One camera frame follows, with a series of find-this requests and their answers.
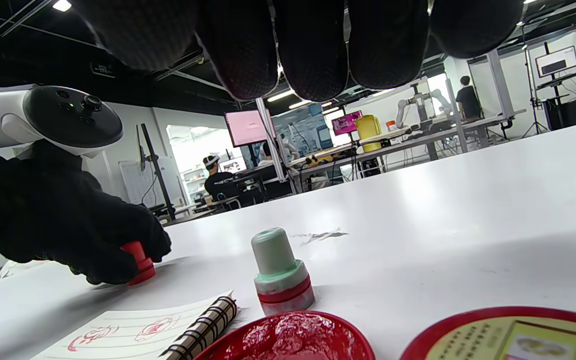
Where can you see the person's left hand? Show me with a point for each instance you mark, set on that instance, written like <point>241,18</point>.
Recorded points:
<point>58,215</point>

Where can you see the person's right hand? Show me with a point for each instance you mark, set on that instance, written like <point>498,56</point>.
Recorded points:
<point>313,45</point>

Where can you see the red reward stamp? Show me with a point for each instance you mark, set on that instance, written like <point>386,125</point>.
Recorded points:
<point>143,267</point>

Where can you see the white lined spiral notebook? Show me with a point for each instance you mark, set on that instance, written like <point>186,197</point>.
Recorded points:
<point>143,332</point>

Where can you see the green reward stamp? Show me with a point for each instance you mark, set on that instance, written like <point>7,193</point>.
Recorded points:
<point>280,272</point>

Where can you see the red ink pad lid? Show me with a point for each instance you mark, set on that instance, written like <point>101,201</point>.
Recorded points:
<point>293,337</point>

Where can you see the red lid with yellow label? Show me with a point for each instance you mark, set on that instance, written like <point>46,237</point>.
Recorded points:
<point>508,335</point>

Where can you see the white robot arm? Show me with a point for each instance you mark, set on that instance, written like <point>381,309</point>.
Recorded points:
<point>408,107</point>

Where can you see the small magenta screen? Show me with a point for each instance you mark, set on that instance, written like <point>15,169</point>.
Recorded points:
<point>346,122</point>

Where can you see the grey handheld controller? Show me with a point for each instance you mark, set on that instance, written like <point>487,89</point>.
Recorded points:
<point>43,115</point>

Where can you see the yellow plastic jug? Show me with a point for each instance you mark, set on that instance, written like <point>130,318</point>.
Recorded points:
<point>368,131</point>

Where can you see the pink monitor screen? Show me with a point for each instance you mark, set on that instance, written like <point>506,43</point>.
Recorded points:
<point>245,127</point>

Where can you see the black tripod stand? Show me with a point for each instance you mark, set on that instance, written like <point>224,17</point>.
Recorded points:
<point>155,165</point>

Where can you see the ceiling light strip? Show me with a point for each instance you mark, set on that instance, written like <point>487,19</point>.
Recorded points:
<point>62,5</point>

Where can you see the white monitor on stand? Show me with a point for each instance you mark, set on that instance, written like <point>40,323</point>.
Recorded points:
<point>557,61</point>

